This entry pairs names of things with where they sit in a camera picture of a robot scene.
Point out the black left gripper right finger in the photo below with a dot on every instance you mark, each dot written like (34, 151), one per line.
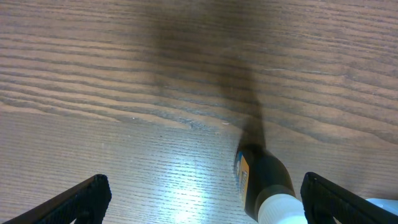
(327, 203)

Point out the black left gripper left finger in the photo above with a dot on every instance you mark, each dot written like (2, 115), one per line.
(86, 202)

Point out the dark bottle white cap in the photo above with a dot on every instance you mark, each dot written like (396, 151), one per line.
(265, 187)

